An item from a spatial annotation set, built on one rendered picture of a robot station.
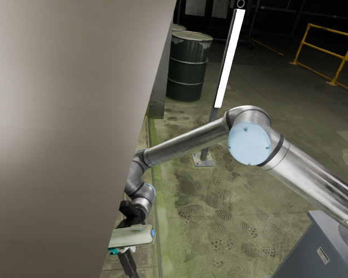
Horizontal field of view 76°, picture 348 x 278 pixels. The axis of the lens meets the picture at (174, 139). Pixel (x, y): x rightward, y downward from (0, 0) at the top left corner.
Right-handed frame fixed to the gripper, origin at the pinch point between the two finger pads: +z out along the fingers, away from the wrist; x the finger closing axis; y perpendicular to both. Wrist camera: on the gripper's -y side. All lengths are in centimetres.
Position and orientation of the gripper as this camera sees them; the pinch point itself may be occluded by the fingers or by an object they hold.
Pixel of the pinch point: (119, 247)
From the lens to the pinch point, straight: 80.8
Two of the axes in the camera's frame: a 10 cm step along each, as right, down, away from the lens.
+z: -1.1, 3.1, -9.4
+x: -9.6, 2.0, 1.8
